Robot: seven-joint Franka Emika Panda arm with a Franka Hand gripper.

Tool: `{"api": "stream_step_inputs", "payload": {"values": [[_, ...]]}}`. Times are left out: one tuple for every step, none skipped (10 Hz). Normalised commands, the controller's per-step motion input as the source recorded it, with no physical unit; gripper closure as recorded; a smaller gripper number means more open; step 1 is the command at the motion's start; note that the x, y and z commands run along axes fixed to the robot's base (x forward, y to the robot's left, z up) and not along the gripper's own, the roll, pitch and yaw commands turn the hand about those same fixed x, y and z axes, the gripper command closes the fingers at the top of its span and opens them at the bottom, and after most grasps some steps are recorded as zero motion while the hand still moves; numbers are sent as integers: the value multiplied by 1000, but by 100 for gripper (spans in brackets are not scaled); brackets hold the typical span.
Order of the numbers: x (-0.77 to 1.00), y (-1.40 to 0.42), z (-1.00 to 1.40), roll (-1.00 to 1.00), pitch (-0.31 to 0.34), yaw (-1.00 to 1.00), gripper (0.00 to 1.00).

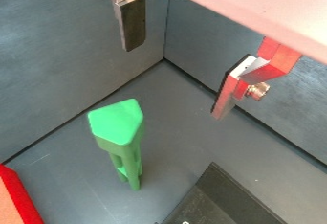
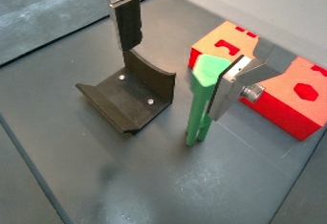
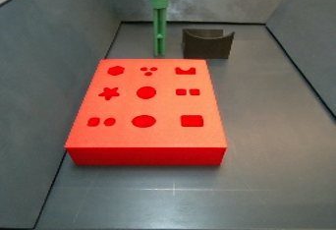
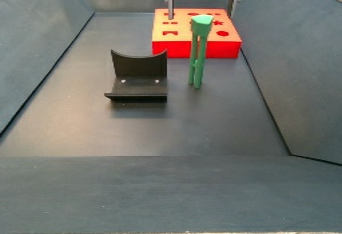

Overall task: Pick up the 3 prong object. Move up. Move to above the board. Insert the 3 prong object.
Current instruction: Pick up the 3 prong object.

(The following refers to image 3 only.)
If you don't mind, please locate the green three prong peg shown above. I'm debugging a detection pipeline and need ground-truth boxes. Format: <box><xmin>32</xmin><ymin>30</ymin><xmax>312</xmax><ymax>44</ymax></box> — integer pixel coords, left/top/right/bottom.
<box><xmin>150</xmin><ymin>0</ymin><xmax>170</xmax><ymax>56</ymax></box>

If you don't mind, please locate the red shape sorting board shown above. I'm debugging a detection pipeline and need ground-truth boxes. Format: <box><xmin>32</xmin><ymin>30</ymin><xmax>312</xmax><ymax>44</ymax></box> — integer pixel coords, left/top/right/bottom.
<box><xmin>66</xmin><ymin>59</ymin><xmax>227</xmax><ymax>166</ymax></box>

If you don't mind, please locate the black curved holder stand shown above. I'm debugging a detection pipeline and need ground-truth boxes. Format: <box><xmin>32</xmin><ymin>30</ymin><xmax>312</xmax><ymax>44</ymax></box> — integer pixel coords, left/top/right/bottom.
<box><xmin>183</xmin><ymin>29</ymin><xmax>235</xmax><ymax>59</ymax></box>

